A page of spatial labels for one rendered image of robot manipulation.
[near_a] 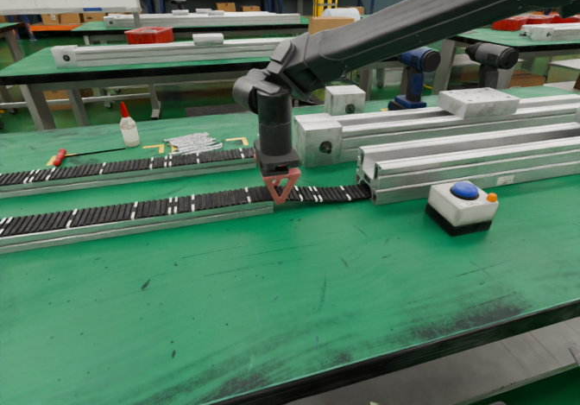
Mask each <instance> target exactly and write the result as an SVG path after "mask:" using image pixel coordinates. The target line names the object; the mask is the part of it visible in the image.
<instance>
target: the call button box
mask: <svg viewBox="0 0 580 405"><path fill-rule="evenodd" d="M458 182H468V183H470V184H472V183H471V182H469V181H468V180H464V181H458ZM455 183H457V182H452V183H446V184H440V185H435V186H431V190H430V193H429V197H428V200H427V202H428V203H427V204H426V209H425V212H426V213H427V214H428V215H429V216H430V217H431V218H432V219H433V220H434V221H435V222H436V223H437V224H438V225H439V226H440V227H441V228H442V229H443V230H444V231H445V232H446V233H448V234H449V235H450V236H451V237H455V236H460V235H464V234H469V233H474V232H479V231H487V230H489V228H490V226H491V224H492V219H493V218H494V215H495V212H496V209H497V207H498V205H499V202H498V201H496V202H489V201H487V196H488V194H486V193H485V192H484V191H482V190H481V189H480V188H478V187H477V189H478V194H477V196H475V197H464V196H461V195H458V194H456V193H455V192H454V191H453V190H452V188H453V185H454V184H455Z"/></svg>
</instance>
